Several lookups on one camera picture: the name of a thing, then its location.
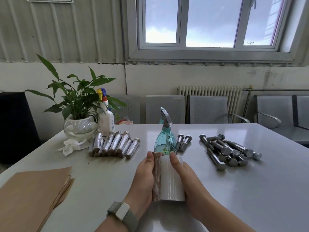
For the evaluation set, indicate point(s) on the stack of brown paper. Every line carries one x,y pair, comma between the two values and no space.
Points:
26,198

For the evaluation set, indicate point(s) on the teal spray bottle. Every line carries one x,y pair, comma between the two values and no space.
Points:
165,142

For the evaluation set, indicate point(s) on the brown paper sheet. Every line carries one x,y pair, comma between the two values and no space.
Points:
157,176

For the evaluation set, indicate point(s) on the person's left forearm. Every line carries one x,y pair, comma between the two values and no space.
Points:
108,226

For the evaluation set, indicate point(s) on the person's left hand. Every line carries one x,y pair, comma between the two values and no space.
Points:
142,183

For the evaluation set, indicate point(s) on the white spray bottle colourful nozzle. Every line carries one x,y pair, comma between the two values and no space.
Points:
106,121

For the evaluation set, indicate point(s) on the crumpled white tissue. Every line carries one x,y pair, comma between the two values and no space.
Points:
71,146

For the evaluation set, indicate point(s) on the grey metal bench seat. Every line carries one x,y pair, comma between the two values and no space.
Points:
303,113
274,108

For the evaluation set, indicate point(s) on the person's right hand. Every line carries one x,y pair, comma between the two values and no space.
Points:
195,188

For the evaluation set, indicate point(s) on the white framed window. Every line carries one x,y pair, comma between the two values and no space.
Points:
183,21

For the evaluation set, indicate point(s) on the grey metal chair with armrest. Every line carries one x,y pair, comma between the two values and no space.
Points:
208,109

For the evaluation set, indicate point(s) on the pile of steel bolts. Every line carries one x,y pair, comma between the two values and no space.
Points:
227,149

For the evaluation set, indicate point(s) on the green leafy plant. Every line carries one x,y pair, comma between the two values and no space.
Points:
77,101

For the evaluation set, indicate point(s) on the row of bolts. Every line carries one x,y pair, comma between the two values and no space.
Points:
114,143

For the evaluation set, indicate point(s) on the white cling film roll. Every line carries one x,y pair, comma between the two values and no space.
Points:
171,183

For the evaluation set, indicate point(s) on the clear glass plant pot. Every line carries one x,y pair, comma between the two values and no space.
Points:
79,128

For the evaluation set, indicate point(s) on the smartwatch with grey band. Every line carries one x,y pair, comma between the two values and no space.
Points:
122,213

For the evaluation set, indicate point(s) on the white wall radiator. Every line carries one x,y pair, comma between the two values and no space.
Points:
210,91

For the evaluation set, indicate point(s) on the red packet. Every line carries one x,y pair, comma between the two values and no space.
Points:
125,122

